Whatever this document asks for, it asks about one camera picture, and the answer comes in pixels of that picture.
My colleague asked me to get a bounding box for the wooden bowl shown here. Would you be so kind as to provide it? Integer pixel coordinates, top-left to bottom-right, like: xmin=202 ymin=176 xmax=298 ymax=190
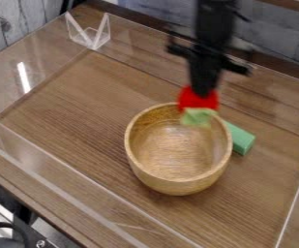
xmin=125 ymin=103 xmax=234 ymax=196

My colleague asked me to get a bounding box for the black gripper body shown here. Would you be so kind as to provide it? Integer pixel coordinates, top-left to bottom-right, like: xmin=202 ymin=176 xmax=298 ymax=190
xmin=165 ymin=0 xmax=255 ymax=77

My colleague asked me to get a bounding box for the black cable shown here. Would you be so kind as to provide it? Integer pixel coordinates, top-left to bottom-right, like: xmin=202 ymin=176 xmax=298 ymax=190
xmin=0 ymin=221 xmax=27 ymax=248

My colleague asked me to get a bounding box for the green foam block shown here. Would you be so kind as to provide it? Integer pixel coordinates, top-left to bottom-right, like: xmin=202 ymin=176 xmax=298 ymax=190
xmin=226 ymin=121 xmax=257 ymax=156

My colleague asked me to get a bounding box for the red plush strawberry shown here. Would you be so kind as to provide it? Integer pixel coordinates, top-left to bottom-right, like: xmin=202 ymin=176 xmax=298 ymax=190
xmin=178 ymin=86 xmax=219 ymax=127

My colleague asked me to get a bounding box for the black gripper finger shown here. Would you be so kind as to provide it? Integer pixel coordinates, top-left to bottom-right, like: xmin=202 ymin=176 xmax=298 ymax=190
xmin=190 ymin=59 xmax=223 ymax=98

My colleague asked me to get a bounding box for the clear acrylic tray enclosure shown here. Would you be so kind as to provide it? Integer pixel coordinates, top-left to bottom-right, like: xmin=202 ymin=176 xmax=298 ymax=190
xmin=0 ymin=11 xmax=299 ymax=248

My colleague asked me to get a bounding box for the black metal stand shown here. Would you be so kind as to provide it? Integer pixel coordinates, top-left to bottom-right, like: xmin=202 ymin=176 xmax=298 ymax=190
xmin=0 ymin=175 xmax=61 ymax=248

